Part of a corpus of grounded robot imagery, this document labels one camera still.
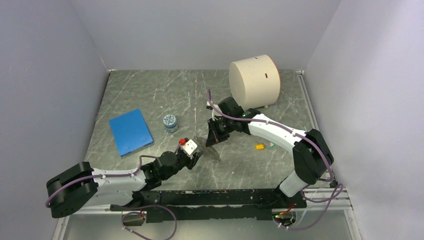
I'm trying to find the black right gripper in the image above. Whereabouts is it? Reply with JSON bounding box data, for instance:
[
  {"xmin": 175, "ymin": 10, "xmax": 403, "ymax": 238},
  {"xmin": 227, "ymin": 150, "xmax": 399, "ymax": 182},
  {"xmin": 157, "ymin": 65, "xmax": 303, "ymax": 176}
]
[{"xmin": 206, "ymin": 116, "xmax": 235, "ymax": 147}]

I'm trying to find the metal key organizer plate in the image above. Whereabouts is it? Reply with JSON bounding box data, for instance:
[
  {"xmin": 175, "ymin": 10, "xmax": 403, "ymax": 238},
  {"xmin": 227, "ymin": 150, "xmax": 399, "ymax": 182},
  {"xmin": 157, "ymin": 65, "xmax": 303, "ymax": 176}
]
[{"xmin": 193, "ymin": 135, "xmax": 221, "ymax": 162}]

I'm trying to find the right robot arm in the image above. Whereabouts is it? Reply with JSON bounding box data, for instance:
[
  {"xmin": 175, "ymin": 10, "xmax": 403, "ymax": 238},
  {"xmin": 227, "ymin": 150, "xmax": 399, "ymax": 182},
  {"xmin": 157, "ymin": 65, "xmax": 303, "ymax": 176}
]
[{"xmin": 206, "ymin": 96, "xmax": 334, "ymax": 208}]

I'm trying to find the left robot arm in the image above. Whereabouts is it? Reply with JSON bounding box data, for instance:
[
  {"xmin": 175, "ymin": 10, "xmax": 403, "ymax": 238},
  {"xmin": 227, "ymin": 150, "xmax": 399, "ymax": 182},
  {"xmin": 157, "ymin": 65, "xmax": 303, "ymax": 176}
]
[{"xmin": 45, "ymin": 149, "xmax": 203, "ymax": 219}]

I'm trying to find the small blue labelled jar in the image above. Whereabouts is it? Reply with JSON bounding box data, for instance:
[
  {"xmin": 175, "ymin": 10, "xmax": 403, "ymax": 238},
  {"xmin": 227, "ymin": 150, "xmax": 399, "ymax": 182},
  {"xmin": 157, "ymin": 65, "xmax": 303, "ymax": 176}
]
[{"xmin": 162, "ymin": 114, "xmax": 179, "ymax": 133}]

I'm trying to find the yellow and green key bunch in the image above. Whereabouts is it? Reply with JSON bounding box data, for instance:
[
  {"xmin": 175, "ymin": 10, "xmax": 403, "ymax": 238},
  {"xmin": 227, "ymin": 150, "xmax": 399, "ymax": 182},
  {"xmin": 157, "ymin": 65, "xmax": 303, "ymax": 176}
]
[{"xmin": 254, "ymin": 142, "xmax": 275, "ymax": 150}]

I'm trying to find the blue flat pad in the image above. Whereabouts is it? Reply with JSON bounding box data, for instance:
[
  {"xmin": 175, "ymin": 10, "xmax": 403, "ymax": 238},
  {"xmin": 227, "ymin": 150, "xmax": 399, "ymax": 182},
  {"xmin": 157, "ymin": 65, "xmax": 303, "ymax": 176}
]
[{"xmin": 108, "ymin": 108, "xmax": 154, "ymax": 158}]

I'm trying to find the cream cylindrical container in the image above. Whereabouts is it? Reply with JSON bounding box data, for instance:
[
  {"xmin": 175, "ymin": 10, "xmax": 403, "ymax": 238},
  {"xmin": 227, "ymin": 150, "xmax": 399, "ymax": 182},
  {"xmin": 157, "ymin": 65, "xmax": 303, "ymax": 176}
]
[{"xmin": 228, "ymin": 54, "xmax": 281, "ymax": 110}]

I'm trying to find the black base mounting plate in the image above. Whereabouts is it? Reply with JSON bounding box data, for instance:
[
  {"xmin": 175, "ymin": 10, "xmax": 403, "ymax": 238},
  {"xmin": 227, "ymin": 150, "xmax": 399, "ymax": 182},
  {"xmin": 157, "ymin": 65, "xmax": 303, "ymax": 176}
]
[{"xmin": 110, "ymin": 188, "xmax": 307, "ymax": 223}]

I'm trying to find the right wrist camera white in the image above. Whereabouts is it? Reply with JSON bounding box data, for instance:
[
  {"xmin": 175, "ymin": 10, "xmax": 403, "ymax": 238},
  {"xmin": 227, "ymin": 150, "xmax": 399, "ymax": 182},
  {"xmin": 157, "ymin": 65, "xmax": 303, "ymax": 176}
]
[{"xmin": 206, "ymin": 102, "xmax": 219, "ymax": 118}]

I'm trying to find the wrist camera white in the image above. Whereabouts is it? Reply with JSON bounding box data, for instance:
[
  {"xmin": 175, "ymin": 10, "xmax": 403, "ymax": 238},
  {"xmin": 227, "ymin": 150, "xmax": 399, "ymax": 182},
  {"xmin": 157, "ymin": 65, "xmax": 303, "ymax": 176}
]
[
  {"xmin": 206, "ymin": 102, "xmax": 219, "ymax": 118},
  {"xmin": 179, "ymin": 138, "xmax": 198, "ymax": 159}
]

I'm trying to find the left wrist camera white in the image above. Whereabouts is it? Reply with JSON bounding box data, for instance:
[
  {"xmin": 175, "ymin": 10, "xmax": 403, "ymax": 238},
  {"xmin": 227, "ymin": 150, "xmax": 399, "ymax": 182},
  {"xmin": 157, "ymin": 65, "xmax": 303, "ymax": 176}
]
[{"xmin": 179, "ymin": 138, "xmax": 198, "ymax": 159}]

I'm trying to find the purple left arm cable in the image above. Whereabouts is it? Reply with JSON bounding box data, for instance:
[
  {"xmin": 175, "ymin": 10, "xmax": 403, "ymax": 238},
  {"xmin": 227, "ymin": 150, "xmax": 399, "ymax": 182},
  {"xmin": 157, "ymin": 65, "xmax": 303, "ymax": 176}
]
[{"xmin": 44, "ymin": 154, "xmax": 163, "ymax": 209}]

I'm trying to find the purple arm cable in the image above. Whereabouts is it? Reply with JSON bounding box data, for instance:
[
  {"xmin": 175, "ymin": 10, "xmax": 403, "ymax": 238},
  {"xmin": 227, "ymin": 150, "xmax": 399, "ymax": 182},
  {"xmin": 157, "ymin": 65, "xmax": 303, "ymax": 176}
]
[
  {"xmin": 205, "ymin": 88, "xmax": 344, "ymax": 232},
  {"xmin": 44, "ymin": 154, "xmax": 163, "ymax": 209}
]

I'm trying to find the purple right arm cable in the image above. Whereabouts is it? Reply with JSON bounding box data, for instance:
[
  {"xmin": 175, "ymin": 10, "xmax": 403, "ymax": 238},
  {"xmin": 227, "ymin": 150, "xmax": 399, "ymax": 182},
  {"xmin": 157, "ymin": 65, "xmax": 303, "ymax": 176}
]
[{"xmin": 205, "ymin": 88, "xmax": 344, "ymax": 232}]

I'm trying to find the aluminium frame rail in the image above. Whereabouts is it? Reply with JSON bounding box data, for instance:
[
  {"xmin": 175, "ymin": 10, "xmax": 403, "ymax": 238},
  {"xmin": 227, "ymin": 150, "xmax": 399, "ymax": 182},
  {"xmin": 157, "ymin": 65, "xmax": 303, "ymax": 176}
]
[{"xmin": 60, "ymin": 178, "xmax": 353, "ymax": 216}]

